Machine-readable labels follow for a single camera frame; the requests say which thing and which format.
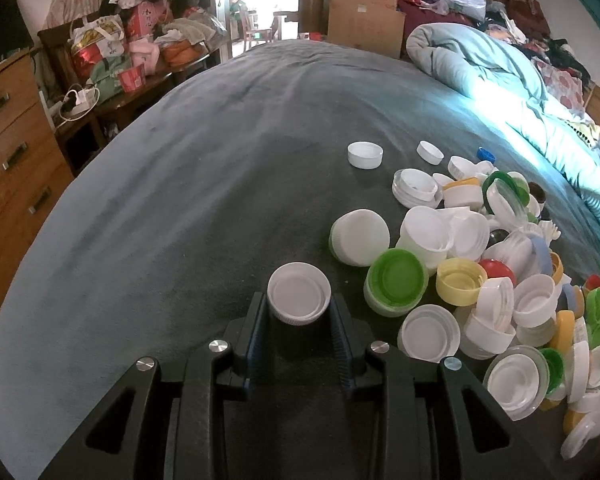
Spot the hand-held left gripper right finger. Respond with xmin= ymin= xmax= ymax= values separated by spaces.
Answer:
xmin=327 ymin=292 xmax=551 ymax=480

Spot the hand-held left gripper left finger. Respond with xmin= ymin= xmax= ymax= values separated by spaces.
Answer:
xmin=37 ymin=292 xmax=270 ymax=480

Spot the pile of mixed bottle caps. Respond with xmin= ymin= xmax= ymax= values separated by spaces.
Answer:
xmin=328 ymin=156 xmax=600 ymax=461

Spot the single white bottle cap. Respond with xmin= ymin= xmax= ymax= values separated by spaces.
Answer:
xmin=347 ymin=141 xmax=384 ymax=169
xmin=416 ymin=140 xmax=445 ymax=165

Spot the wooden side table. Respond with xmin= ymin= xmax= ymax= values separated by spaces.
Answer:
xmin=37 ymin=25 xmax=231 ymax=176

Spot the wooden dresser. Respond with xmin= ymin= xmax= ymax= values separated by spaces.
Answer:
xmin=0 ymin=50 xmax=76 ymax=376

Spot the red instant noodle cup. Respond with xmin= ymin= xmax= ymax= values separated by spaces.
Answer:
xmin=117 ymin=66 xmax=147 ymax=93

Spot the grey door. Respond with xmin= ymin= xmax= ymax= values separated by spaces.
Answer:
xmin=207 ymin=0 xmax=233 ymax=58

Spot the light blue duvet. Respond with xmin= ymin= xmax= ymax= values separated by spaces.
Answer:
xmin=406 ymin=22 xmax=600 ymax=201

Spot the heap of bags and packages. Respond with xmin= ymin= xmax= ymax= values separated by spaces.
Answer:
xmin=70 ymin=0 xmax=226 ymax=98

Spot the wooden dining chair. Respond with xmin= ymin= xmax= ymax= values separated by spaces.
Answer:
xmin=240 ymin=7 xmax=276 ymax=43

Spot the large cardboard box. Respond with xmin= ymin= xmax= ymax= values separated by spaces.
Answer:
xmin=327 ymin=0 xmax=406 ymax=59

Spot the yellow and white cloth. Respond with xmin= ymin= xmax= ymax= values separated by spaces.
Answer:
xmin=565 ymin=117 xmax=600 ymax=148

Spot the floral pillow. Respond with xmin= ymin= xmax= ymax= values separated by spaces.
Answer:
xmin=532 ymin=55 xmax=588 ymax=116

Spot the pink gift box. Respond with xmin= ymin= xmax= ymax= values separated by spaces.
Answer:
xmin=125 ymin=0 xmax=173 ymax=38

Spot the maroon blanket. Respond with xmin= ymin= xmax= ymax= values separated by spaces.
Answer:
xmin=397 ymin=0 xmax=448 ymax=26

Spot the translucent plastic bag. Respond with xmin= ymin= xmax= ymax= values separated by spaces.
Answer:
xmin=432 ymin=0 xmax=488 ymax=23

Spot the heap of clothes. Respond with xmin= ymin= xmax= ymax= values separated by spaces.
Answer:
xmin=485 ymin=0 xmax=593 ymax=86

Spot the black television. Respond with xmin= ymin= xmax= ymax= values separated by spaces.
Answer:
xmin=0 ymin=0 xmax=33 ymax=73

